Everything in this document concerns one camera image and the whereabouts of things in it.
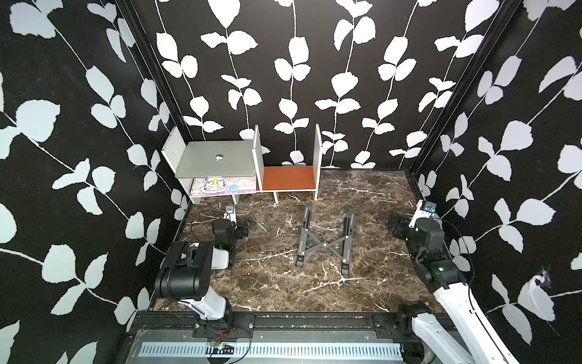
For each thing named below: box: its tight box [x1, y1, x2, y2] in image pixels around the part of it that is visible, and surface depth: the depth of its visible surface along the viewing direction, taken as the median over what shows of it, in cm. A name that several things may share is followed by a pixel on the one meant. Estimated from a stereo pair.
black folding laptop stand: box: [295, 203, 356, 277], surface depth 92 cm
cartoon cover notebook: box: [188, 175, 257, 197], surface depth 100 cm
